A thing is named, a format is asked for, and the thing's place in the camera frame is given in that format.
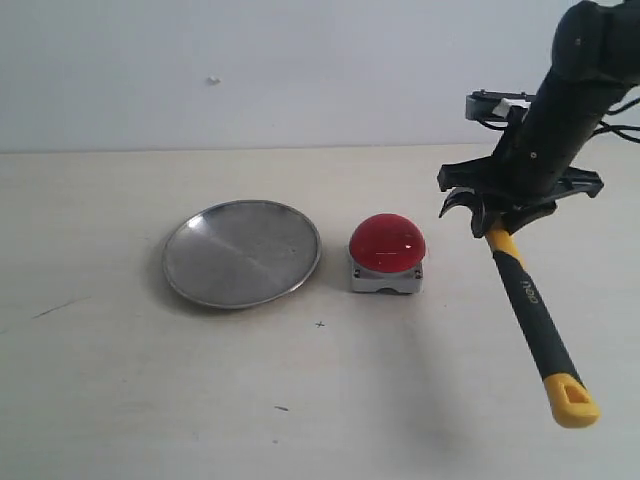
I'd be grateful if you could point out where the yellow black claw hammer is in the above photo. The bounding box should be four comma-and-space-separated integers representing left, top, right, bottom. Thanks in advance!
438, 186, 602, 429

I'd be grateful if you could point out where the red dome push button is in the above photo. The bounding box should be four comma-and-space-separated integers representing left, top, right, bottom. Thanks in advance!
348, 213, 428, 295

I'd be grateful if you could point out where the round steel plate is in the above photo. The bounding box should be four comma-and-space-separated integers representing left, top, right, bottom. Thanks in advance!
161, 199, 322, 310

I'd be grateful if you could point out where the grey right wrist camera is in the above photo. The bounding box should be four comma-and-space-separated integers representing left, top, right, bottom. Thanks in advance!
465, 90, 535, 122

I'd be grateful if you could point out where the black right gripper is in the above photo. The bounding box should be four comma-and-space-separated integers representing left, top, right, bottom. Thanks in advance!
437, 108, 603, 238

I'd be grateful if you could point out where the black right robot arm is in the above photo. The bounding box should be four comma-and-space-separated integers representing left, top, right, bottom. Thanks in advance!
437, 1, 639, 238

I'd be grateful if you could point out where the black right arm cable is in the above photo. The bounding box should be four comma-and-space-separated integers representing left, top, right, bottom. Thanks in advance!
592, 94, 640, 142

